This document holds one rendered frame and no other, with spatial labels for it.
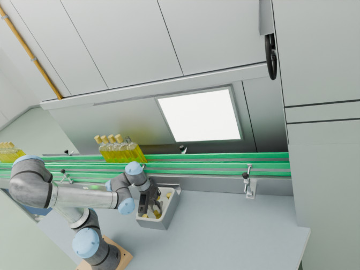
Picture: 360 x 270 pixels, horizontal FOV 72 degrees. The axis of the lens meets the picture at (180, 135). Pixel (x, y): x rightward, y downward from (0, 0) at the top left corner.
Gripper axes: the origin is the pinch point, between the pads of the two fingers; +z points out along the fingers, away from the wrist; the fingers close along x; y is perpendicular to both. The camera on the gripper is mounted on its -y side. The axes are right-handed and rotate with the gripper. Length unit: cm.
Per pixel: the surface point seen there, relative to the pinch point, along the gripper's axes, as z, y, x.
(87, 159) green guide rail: -12, 31, 70
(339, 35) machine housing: -79, 3, -86
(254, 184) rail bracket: -6, 18, -52
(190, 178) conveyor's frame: -6.0, 20.5, -16.5
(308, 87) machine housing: -65, 3, -79
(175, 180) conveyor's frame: -3.6, 20.7, -5.8
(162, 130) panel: -28.6, 38.8, 1.1
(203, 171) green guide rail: -10.1, 22.2, -25.2
